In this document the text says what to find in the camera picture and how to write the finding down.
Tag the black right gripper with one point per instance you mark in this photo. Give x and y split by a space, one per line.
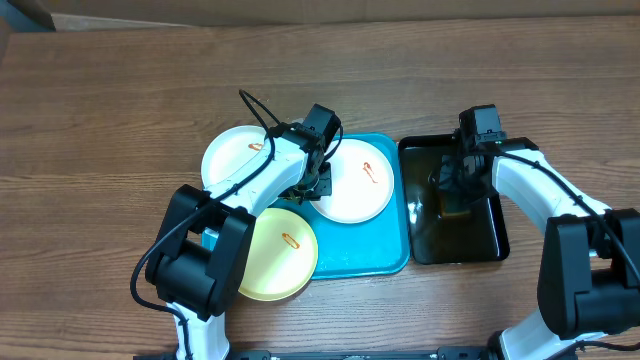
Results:
451 168

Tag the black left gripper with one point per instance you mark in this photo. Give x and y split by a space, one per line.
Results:
324 188

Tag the green and yellow sponge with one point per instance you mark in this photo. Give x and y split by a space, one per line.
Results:
452 206

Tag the white plate with ketchup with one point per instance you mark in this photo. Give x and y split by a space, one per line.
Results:
362 183

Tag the yellow plate with ketchup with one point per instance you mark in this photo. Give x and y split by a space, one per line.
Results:
282 258

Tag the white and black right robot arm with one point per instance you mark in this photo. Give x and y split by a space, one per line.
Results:
588 284

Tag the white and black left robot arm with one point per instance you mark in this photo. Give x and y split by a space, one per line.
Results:
199 258

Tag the black water tray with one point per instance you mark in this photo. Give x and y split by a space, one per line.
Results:
480 237

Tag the teal plastic tray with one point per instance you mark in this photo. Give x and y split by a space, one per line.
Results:
378 246

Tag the white plate at back left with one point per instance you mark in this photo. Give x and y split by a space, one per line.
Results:
231 157

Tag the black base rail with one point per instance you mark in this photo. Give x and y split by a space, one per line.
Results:
442 353

